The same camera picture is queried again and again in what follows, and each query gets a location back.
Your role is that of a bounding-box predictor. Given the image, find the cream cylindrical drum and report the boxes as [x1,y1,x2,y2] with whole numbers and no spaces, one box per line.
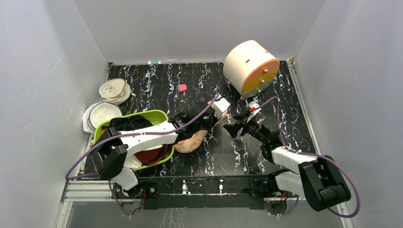
[223,40,280,98]

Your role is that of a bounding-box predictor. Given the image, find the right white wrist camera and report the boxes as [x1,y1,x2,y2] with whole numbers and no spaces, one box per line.
[247,101,261,122]

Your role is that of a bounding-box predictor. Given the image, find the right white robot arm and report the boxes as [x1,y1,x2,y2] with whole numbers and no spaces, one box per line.
[223,119,351,211]

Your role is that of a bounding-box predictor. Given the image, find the small pink block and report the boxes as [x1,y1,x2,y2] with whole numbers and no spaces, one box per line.
[177,84,187,93]

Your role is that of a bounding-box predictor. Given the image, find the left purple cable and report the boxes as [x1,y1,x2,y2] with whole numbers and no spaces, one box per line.
[64,93,221,218]

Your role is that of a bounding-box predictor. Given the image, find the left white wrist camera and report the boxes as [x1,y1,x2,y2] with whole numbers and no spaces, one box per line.
[211,98,230,119]

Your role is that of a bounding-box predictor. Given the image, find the black garment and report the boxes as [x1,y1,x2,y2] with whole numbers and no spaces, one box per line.
[109,115,152,132]

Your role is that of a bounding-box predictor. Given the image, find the white round mesh bag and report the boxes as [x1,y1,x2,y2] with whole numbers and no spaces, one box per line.
[82,102,123,133]

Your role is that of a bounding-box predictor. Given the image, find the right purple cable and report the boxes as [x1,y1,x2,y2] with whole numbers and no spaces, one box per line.
[251,95,362,219]

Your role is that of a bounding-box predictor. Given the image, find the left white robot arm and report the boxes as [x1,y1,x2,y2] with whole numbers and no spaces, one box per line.
[89,107,225,198]

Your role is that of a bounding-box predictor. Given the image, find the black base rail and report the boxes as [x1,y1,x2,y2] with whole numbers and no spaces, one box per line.
[107,176,293,211]

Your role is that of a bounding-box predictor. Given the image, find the green plastic basket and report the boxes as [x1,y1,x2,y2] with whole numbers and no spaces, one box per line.
[92,110,174,171]

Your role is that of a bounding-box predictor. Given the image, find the floral mesh laundry bag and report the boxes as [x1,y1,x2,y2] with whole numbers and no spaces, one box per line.
[174,109,229,153]

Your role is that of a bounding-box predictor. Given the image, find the dark red bra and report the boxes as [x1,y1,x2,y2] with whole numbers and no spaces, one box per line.
[135,146,169,166]

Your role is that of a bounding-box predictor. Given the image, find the purple cable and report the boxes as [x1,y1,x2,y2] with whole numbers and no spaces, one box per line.
[251,95,362,219]
[64,93,221,218]

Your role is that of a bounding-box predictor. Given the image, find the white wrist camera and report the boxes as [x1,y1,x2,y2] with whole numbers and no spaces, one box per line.
[211,98,230,119]
[247,101,261,122]

